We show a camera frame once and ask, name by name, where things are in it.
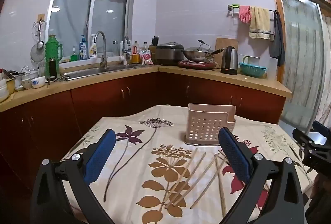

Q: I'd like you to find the wooden chopstick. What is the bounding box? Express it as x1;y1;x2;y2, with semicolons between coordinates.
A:
218;150;230;164
164;148;198;207
189;154;219;210
217;162;227;218
172;152;207;207

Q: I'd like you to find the blue patterned white bowl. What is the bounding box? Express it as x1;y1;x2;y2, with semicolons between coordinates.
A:
31;77;47;89

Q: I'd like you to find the blue dish soap bottle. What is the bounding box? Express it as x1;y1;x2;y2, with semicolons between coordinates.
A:
79;35;88;60

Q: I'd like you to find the teal plastic colander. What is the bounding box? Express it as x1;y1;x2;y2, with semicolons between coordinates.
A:
238;62;267;78

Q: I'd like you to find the glass wok lid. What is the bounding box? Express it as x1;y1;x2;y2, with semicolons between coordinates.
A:
185;39;211;55

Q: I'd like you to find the white patterned curtain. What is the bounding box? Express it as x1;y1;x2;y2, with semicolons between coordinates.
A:
319;4;331;126

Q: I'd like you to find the pink rubber glove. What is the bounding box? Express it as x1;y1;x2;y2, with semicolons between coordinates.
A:
239;6;251;23

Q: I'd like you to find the red induction cooker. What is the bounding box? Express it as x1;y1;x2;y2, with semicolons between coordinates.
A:
178;59;217;69

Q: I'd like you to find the steel electric kettle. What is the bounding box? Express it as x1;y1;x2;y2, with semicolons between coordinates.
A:
220;46;239;75

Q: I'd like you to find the white spray bottle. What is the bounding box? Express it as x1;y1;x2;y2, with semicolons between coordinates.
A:
89;33;98;59

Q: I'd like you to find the stack of white dishes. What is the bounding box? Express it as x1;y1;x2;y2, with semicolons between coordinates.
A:
0;69;16;103

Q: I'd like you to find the steel kitchen faucet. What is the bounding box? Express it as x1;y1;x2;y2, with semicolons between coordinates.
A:
94;31;108;68

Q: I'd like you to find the pink snack bag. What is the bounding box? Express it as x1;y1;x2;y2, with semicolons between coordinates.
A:
140;50;153;66

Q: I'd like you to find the yellow cooking oil bottle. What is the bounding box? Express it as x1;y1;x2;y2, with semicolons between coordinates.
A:
131;41;141;64

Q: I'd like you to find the beige perforated utensil holder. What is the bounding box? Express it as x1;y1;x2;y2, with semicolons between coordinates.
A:
184;103;237;146

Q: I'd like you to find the white plastic container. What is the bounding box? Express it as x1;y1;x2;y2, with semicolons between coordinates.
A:
267;57;278;80

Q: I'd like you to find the black flask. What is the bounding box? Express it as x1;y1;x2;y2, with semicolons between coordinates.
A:
48;58;58;80

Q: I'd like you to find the yellow towel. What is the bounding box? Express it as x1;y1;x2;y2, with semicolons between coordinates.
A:
249;6;271;40

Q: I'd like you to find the steel towel rail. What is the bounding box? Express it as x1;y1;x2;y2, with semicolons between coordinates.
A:
228;4;278;18

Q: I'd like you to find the steel ladle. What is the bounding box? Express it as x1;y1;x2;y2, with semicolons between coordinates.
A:
36;20;44;49

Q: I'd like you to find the grey rice cooker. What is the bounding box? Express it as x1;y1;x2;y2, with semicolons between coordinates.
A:
155;42;185;66

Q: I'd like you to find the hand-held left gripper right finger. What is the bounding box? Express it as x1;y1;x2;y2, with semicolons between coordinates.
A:
218;127;306;224

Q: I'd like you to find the wooden cutting board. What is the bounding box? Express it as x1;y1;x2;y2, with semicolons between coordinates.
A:
214;37;239;64

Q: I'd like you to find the floral cream tablecloth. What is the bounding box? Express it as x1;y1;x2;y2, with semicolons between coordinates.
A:
61;105;318;224

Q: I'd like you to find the dark brown wooden chair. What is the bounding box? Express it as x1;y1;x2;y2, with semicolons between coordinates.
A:
306;175;331;224

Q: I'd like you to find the green thermos flask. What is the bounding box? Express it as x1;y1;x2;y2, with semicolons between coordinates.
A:
45;35;63;77

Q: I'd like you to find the grey cloth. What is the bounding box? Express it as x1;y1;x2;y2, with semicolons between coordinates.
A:
269;13;285;67

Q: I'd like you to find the wooden knife block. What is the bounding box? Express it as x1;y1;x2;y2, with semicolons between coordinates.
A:
150;36;159;63

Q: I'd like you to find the wooden frame glass door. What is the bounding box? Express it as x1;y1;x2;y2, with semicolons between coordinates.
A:
269;0;331;134

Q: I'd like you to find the steel kitchen sink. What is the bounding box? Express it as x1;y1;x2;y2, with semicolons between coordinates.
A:
62;64;153;80

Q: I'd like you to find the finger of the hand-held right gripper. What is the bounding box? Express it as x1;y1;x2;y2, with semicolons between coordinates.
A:
312;120;331;138
293;128;315;149

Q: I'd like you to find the beige kitchen countertop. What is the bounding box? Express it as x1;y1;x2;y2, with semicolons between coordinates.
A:
0;64;293;113

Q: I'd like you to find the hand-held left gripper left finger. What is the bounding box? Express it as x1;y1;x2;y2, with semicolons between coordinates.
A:
30;128;117;224

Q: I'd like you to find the steel wok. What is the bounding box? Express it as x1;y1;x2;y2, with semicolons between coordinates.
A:
181;47;225;63

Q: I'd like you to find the round mesh strainer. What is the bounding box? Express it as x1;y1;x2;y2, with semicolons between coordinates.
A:
30;43;44;63

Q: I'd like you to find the aluminium frame window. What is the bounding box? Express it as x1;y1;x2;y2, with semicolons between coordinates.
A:
48;0;137;59

